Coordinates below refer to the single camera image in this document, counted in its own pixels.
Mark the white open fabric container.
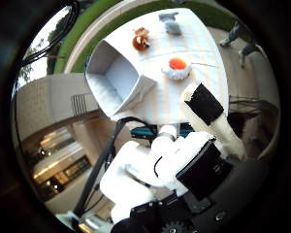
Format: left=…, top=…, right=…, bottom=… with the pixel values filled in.
left=84, top=39, right=157, bottom=118

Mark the black strap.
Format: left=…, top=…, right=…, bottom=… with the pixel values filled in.
left=72, top=116, right=149, bottom=222

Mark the blue table clamp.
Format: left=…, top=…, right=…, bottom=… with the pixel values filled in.
left=129, top=121, right=196, bottom=141

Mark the metal stair railing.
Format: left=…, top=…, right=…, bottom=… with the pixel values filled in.
left=70, top=92, right=92, bottom=123

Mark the white striped tablecloth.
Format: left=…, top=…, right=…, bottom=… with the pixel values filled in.
left=103, top=8, right=230, bottom=126

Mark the person in blue shirt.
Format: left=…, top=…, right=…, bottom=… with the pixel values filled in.
left=218, top=20, right=266, bottom=67

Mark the brown plush animal toy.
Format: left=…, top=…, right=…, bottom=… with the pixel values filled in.
left=131, top=27, right=151, bottom=52

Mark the black cable bundle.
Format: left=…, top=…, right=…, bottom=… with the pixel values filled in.
left=21, top=0, right=81, bottom=67

